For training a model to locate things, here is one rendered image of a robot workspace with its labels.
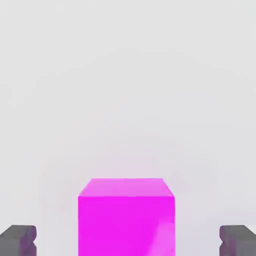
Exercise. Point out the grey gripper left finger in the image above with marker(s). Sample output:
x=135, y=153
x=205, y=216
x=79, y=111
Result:
x=16, y=241

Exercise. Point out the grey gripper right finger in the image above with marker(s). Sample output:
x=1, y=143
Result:
x=240, y=241

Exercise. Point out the small magenta cube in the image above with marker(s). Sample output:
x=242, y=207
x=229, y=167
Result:
x=126, y=220

